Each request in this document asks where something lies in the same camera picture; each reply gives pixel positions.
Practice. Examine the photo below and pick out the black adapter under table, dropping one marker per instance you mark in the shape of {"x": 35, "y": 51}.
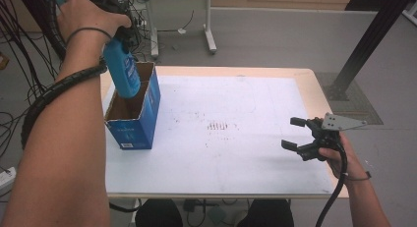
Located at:
{"x": 193, "y": 204}

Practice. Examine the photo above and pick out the person's right hand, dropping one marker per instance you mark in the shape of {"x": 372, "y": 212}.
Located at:
{"x": 347, "y": 161}

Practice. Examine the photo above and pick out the blue cardboard box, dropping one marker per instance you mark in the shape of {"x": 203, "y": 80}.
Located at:
{"x": 134, "y": 132}

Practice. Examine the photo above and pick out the grey right wristband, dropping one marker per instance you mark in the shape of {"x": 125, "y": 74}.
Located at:
{"x": 360, "y": 179}

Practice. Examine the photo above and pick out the grey patterned floor mat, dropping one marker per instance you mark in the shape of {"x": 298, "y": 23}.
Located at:
{"x": 357, "y": 105}

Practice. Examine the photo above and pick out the person's left hand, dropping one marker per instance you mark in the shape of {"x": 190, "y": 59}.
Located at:
{"x": 85, "y": 14}

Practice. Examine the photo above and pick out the brown cardboard piece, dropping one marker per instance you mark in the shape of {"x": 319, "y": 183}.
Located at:
{"x": 3, "y": 60}

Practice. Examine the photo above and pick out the white desk with metal legs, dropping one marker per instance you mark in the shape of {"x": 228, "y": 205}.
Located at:
{"x": 153, "y": 24}

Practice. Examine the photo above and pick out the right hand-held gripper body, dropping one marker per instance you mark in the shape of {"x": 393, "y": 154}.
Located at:
{"x": 327, "y": 135}

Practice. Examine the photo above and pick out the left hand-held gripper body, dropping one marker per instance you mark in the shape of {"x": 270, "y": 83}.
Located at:
{"x": 111, "y": 1}

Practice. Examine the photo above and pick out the black metal pole with base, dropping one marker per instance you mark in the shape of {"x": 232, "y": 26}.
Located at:
{"x": 377, "y": 27}

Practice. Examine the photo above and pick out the grey wristband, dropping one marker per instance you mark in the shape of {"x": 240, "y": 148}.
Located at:
{"x": 88, "y": 28}
{"x": 360, "y": 179}

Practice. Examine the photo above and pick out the blue bottle with white cap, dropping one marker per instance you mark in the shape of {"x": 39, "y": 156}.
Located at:
{"x": 123, "y": 73}

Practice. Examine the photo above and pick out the grey left wristband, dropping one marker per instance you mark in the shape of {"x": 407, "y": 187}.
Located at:
{"x": 88, "y": 28}

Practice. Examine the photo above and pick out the white power adapter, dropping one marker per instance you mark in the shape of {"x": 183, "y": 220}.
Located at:
{"x": 181, "y": 31}

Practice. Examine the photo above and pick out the person's right leg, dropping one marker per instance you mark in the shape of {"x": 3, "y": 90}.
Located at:
{"x": 265, "y": 215}

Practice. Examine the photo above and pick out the person's leg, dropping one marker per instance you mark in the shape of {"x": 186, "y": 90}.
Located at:
{"x": 265, "y": 215}
{"x": 159, "y": 215}

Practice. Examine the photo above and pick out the white power strip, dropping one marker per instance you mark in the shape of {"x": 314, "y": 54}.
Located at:
{"x": 6, "y": 178}

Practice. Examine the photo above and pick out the person's left leg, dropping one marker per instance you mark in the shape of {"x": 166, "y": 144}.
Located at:
{"x": 159, "y": 215}

